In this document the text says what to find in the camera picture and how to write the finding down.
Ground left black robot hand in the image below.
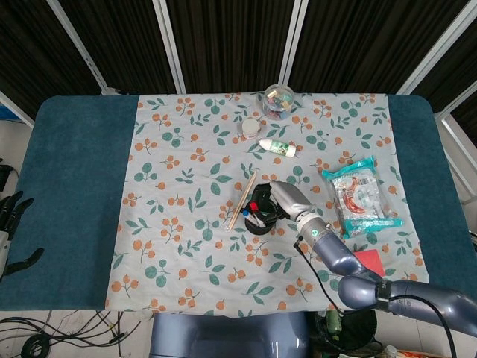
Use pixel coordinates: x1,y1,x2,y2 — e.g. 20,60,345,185
0,191,45,279

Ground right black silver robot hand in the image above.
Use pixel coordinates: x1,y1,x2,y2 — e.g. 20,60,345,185
253,180,318,225

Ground red-handled white utensil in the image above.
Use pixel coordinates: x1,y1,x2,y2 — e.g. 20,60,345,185
249,202,268,227

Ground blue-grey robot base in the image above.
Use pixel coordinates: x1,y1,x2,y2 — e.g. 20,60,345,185
148,311,310,358

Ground black pen holder cup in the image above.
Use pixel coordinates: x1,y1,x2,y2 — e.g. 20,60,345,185
244,185,280,236

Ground blue-handled white utensil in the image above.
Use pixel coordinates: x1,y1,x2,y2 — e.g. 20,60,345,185
241,208,263,227

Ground wooden chopstick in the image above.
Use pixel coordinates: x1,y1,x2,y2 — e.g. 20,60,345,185
232,171,259,222
227,175,256,232

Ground white bottle green label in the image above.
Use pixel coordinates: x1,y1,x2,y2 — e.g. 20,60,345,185
259,137,298,159

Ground dark blue table cover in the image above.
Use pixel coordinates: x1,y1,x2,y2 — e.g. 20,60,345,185
0,95,477,313

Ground teal clear snack packet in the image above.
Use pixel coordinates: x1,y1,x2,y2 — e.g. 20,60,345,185
321,155,405,240

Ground small white jar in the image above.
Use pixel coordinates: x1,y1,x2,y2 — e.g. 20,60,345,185
241,118,262,141

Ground clear plastic jar of clips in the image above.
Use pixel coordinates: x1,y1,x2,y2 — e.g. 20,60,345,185
263,84,295,121

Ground red foam block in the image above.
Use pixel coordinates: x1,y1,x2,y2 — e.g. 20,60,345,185
352,249,385,278

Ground floral printed tablecloth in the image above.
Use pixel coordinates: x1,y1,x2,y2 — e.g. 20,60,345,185
104,92,429,318

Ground black waste bin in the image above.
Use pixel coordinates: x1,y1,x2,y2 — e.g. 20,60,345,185
316,308,378,352

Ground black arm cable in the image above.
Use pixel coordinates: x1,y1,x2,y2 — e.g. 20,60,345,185
293,234,458,358

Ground black floor cables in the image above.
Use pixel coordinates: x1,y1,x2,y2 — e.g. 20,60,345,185
0,309,142,358

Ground aluminium frame post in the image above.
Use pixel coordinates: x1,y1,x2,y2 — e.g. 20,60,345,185
280,0,309,90
151,0,186,95
396,0,477,96
46,0,115,95

